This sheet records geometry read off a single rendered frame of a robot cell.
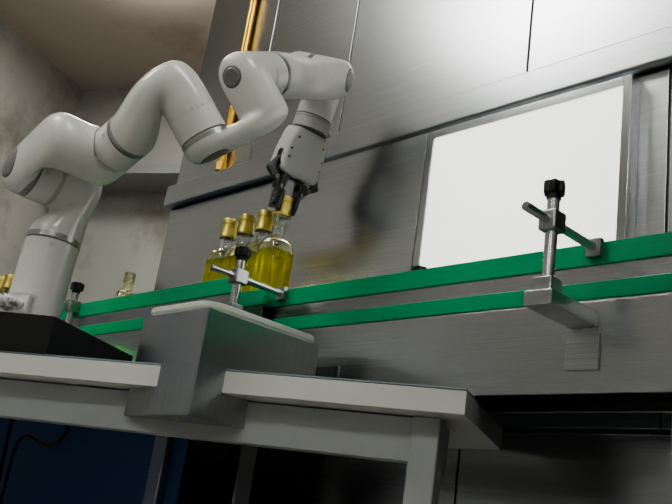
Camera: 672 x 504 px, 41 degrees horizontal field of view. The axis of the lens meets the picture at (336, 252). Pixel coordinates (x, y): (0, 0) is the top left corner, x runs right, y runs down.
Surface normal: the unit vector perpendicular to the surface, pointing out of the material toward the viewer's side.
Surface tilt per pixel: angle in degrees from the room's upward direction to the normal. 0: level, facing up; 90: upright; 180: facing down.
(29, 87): 90
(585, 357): 90
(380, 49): 90
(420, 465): 90
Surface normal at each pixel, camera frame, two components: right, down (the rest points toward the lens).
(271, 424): -0.31, -0.34
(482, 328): -0.70, -0.32
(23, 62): 0.94, 0.03
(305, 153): 0.62, 0.13
